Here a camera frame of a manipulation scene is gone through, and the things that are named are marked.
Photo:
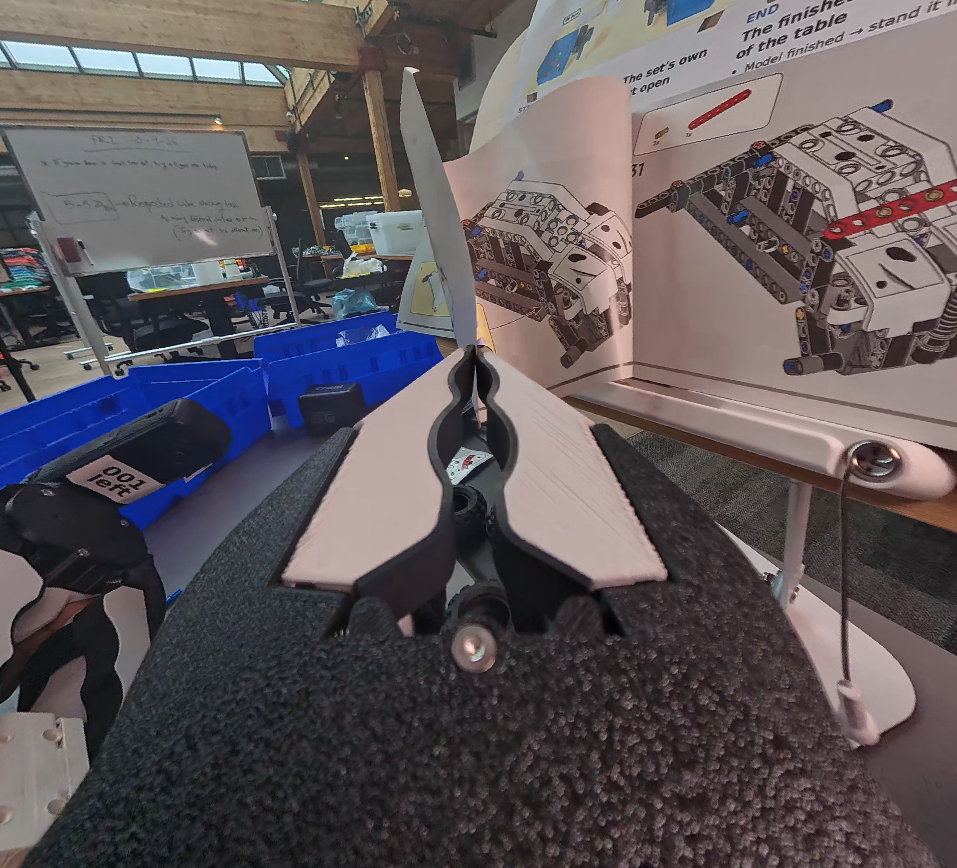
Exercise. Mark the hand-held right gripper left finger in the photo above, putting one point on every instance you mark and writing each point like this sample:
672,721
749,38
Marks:
366,502

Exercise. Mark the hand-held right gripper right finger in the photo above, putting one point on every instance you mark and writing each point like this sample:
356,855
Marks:
568,502

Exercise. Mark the white toy truck model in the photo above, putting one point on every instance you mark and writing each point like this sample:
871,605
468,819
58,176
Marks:
37,778

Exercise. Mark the toy instruction booklet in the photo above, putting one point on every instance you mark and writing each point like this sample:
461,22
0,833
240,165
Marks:
748,247

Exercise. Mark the printed task instruction sheet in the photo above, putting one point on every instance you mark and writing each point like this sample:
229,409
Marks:
822,23

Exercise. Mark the person's left hand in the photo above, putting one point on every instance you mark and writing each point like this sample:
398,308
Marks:
56,625

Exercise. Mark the toy sticker sheet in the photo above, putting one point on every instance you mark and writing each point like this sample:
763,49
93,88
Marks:
471,468

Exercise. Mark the blue plastic bag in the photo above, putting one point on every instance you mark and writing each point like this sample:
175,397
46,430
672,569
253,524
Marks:
355,304

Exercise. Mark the wooden table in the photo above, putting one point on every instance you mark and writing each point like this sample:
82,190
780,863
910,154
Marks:
198,285

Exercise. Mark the clear plastic storage boxes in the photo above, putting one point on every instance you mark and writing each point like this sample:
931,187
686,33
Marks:
389,233

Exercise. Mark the white whiteboard on stand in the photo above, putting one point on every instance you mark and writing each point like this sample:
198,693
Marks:
142,195

